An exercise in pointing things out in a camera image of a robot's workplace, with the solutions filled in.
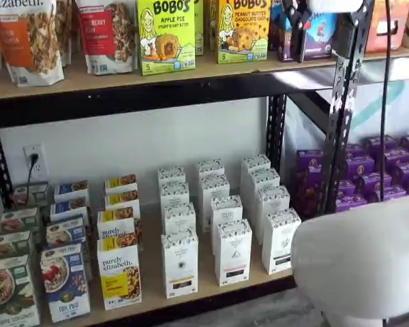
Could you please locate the wooden shelf board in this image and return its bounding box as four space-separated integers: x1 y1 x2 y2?
0 50 338 102
361 46 409 64
37 190 296 324

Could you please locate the black plug with cable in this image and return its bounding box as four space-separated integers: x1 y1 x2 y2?
27 153 39 187

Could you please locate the yellow Bobo's peanut butter box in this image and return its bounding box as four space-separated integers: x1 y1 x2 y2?
217 0 271 65
208 0 221 52

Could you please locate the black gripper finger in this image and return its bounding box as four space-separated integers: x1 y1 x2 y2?
298 9 315 64
282 0 299 64

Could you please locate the green white cereal box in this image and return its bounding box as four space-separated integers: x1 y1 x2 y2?
12 181 50 208
0 230 34 262
0 206 41 236
0 254 42 327

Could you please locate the granola bag red label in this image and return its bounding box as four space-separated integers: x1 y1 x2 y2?
75 0 137 76

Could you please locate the white box tan strip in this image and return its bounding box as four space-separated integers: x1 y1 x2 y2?
248 167 282 205
241 153 272 174
254 185 291 245
261 207 302 275

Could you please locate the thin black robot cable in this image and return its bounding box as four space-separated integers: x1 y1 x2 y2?
378 0 395 202

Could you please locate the green Bobo's apple pie box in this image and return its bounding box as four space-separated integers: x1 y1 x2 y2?
137 0 197 76
193 0 205 57

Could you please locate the white box pink strip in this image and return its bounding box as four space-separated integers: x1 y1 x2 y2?
209 194 244 234
213 218 254 287
196 158 226 178
200 174 231 205

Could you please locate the purple blue Zbar box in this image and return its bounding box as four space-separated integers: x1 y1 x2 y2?
271 0 342 63

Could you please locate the black metal shelf frame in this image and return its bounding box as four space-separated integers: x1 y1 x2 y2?
0 0 365 327
352 0 376 69

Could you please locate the yellow white granola box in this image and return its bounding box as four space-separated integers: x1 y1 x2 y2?
104 189 141 212
96 206 138 241
104 174 138 195
96 232 143 311

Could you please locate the white wall outlet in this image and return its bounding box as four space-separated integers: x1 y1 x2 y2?
22 142 47 181

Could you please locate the white box yellow strip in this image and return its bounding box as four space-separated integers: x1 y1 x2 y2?
159 181 190 208
162 202 197 236
157 166 187 187
160 227 200 300

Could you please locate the granola bag orange label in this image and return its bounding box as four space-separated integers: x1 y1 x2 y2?
54 0 74 67
0 0 65 87

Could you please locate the blue white cereal box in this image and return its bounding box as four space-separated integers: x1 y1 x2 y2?
53 179 89 204
40 243 91 324
45 215 87 248
49 196 90 222

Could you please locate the orange snack box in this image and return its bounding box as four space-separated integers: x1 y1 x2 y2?
364 0 407 54

